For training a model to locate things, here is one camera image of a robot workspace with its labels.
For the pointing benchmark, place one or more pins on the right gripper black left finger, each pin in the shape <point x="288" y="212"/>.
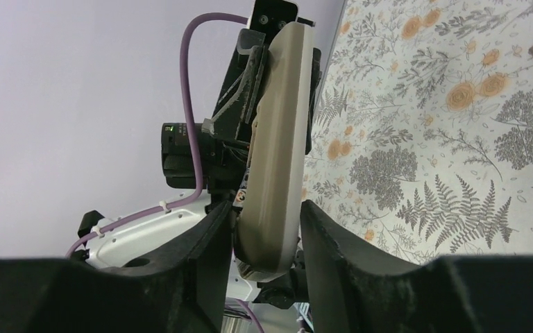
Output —
<point x="178" y="287"/>

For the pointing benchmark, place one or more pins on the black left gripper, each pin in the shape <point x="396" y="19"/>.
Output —
<point x="242" y="89"/>

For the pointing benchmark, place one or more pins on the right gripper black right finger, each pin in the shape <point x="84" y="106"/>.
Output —
<point x="354" y="286"/>

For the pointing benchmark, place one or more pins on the white remote control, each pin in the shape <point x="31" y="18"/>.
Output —
<point x="267" y="228"/>

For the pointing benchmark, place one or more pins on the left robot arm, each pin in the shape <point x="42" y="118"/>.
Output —
<point x="251" y="152"/>

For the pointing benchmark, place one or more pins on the floral patterned table mat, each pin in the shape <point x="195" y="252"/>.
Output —
<point x="423" y="137"/>

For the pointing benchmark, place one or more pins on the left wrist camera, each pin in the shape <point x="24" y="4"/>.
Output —
<point x="269" y="15"/>

